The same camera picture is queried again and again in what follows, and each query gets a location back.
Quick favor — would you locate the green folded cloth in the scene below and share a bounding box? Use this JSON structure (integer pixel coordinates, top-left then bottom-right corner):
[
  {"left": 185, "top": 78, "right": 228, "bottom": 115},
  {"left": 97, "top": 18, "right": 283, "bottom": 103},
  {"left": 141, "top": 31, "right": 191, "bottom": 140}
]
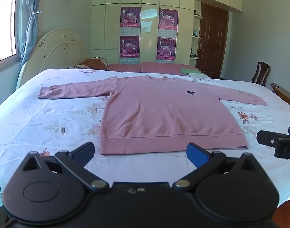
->
[{"left": 180, "top": 68, "right": 203, "bottom": 75}]

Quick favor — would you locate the pink sweater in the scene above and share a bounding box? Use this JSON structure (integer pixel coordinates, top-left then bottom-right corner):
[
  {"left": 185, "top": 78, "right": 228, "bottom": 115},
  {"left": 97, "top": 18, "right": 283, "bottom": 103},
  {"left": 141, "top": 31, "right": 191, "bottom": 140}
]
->
[{"left": 38, "top": 75, "right": 268, "bottom": 156}]

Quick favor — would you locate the patterned folded pillow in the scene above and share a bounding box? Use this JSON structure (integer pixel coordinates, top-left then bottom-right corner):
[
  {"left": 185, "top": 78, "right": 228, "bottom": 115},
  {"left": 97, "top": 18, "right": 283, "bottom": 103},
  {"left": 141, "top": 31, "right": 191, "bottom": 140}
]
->
[{"left": 93, "top": 56, "right": 110, "bottom": 66}]

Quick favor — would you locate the cream glossy wardrobe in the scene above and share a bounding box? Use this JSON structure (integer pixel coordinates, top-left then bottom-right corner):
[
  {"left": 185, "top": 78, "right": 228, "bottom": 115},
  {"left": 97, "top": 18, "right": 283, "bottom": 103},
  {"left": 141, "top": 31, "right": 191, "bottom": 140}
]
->
[{"left": 90, "top": 0, "right": 243, "bottom": 66}]

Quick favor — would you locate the brown wooden door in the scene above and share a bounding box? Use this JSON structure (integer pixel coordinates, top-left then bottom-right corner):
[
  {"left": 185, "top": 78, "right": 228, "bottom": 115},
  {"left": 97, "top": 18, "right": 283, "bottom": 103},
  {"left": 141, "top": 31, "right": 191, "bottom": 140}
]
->
[{"left": 195, "top": 2, "right": 229, "bottom": 79}]

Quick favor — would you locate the cream corner shelf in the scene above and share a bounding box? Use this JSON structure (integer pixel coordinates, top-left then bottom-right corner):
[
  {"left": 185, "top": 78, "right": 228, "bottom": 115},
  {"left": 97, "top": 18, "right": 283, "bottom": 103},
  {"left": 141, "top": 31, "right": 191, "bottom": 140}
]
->
[{"left": 190, "top": 1, "right": 205, "bottom": 60}]

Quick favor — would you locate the orange striped pillow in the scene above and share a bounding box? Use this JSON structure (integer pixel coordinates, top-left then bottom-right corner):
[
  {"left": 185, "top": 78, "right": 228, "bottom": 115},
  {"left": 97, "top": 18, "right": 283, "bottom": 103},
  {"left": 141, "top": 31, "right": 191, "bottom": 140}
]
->
[{"left": 80, "top": 58, "right": 107, "bottom": 70}]

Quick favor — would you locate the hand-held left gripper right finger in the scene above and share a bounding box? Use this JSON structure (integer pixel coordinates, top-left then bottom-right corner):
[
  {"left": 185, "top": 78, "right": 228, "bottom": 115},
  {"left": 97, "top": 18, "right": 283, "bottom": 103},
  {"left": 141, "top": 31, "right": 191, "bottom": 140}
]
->
[{"left": 172, "top": 142, "right": 272, "bottom": 193}]

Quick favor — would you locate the cream round headboard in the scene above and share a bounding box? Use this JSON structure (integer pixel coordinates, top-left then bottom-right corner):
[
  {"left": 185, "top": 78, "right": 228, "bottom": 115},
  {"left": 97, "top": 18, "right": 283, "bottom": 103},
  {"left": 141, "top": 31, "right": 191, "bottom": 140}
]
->
[{"left": 16, "top": 28, "right": 92, "bottom": 88}]

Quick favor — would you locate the dark wooden chair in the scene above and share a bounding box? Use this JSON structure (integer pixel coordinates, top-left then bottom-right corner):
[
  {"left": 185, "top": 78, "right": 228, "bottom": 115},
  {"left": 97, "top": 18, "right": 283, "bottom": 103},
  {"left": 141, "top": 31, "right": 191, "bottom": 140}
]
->
[{"left": 252, "top": 61, "right": 271, "bottom": 87}]

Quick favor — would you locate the bed with floral sheet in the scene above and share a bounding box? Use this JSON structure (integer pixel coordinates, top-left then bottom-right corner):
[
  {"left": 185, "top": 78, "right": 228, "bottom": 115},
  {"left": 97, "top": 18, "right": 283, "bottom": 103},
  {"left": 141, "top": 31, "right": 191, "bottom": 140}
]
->
[{"left": 0, "top": 68, "right": 290, "bottom": 207}]

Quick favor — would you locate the wooden furniture piece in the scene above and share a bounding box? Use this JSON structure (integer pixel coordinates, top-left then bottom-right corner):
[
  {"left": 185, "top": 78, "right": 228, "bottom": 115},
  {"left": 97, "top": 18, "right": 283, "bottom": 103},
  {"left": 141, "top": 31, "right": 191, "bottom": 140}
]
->
[{"left": 271, "top": 83, "right": 290, "bottom": 111}]

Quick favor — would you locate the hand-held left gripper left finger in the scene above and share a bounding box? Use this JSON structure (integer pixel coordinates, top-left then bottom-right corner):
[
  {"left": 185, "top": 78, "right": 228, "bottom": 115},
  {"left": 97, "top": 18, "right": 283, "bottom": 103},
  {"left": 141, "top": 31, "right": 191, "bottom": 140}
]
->
[{"left": 22, "top": 142, "right": 110, "bottom": 193}]

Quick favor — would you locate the window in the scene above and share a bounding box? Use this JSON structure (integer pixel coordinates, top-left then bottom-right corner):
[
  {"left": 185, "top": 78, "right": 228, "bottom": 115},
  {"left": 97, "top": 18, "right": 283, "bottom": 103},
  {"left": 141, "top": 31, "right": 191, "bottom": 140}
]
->
[{"left": 0, "top": 0, "right": 18, "bottom": 63}]

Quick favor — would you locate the purple wall poster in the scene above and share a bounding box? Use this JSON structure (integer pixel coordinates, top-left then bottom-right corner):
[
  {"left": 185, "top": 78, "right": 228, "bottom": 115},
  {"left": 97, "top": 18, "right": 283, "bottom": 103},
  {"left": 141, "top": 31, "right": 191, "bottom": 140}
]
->
[
  {"left": 156, "top": 37, "right": 177, "bottom": 64},
  {"left": 119, "top": 36, "right": 140, "bottom": 64},
  {"left": 120, "top": 6, "right": 141, "bottom": 36},
  {"left": 158, "top": 8, "right": 179, "bottom": 38}
]

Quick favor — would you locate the blue curtain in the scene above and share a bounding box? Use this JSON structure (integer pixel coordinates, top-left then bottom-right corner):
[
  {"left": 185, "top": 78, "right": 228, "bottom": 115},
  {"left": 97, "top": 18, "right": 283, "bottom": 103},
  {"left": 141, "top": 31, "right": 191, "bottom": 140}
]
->
[{"left": 17, "top": 0, "right": 42, "bottom": 64}]

